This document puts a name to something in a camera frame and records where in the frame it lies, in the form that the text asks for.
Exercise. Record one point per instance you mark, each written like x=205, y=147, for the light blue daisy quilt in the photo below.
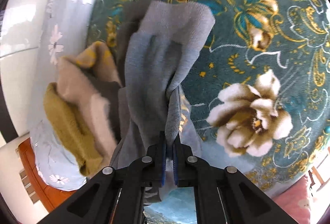
x=63, y=32

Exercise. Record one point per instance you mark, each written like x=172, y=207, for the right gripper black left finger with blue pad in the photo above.
x=156, y=171

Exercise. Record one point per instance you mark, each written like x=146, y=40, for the orange wooden bed frame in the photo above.
x=49, y=197

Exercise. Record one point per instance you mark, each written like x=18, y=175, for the mustard yellow knit sweater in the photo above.
x=74, y=133

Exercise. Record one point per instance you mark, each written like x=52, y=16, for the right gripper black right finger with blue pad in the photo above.
x=181, y=170

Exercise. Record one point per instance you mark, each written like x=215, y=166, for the grey sweatshirt with gold print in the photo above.
x=158, y=43

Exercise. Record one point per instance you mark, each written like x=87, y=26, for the beige and grey fuzzy sweater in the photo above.
x=86, y=81

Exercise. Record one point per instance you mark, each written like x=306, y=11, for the teal floral bed blanket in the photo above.
x=259, y=90

